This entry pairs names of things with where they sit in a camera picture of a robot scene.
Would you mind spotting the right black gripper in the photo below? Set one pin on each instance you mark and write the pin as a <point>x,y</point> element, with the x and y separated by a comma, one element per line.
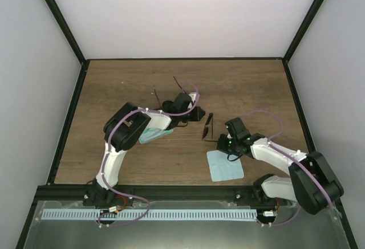
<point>221,146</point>

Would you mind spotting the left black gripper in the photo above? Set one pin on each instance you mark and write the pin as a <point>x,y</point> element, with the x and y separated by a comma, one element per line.
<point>197,115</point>

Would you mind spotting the gold-trimmed black sunglasses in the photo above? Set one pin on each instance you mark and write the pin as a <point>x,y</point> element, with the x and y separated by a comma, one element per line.
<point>208,130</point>

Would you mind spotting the grey glasses case green lining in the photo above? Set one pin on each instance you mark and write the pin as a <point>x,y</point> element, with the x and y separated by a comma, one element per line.
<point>155,135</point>

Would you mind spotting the light blue cloth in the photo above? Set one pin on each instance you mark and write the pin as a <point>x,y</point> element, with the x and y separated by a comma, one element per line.
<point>152,135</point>
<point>223,167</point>

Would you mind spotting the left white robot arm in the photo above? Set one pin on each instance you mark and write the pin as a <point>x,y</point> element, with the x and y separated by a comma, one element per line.
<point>132,124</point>

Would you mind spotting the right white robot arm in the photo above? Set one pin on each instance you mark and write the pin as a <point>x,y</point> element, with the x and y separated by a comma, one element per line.
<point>310,180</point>

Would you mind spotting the round black sunglasses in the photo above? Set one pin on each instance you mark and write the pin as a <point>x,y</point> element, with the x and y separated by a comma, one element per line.
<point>169,93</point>

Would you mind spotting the grey metal front plate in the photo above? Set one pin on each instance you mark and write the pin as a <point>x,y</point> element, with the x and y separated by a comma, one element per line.
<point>292,229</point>

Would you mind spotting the black aluminium frame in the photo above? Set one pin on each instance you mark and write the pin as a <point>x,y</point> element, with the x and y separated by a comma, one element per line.
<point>52,191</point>

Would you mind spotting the white slotted cable duct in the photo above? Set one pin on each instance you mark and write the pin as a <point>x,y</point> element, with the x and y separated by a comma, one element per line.
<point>151,215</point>

